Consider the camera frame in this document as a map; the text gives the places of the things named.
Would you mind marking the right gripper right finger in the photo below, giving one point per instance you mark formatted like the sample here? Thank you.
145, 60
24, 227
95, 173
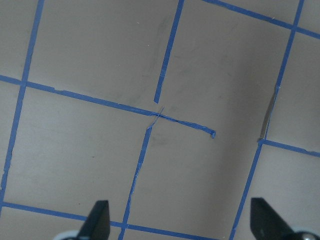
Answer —
266, 223

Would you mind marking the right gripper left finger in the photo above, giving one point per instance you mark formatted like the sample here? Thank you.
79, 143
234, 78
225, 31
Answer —
97, 224

